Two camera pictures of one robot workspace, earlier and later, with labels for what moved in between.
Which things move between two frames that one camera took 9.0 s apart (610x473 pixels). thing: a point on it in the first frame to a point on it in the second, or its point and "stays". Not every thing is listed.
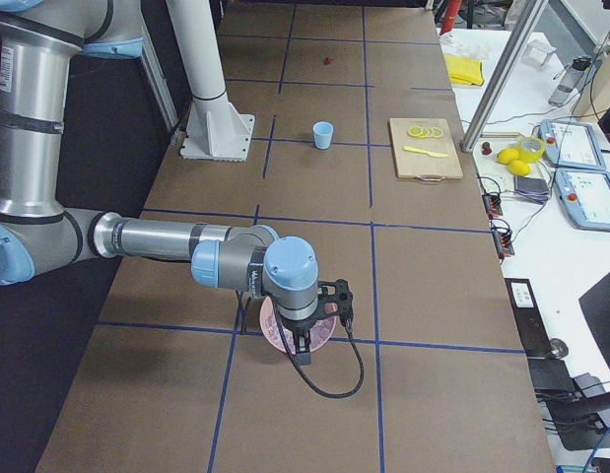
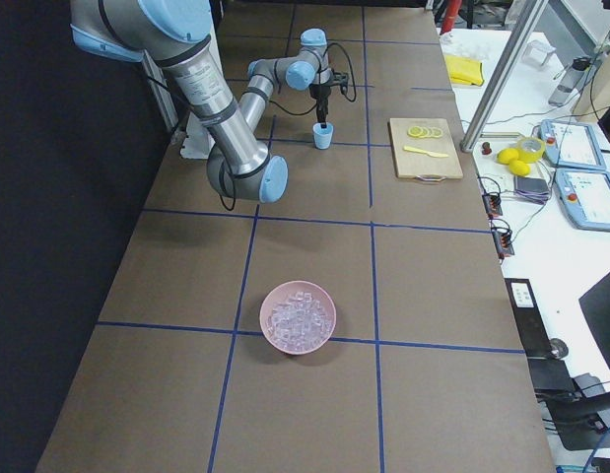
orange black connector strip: x=493 y=205 stays
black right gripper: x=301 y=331 to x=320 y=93
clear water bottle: x=570 y=81 stays
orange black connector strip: x=503 y=243 stays
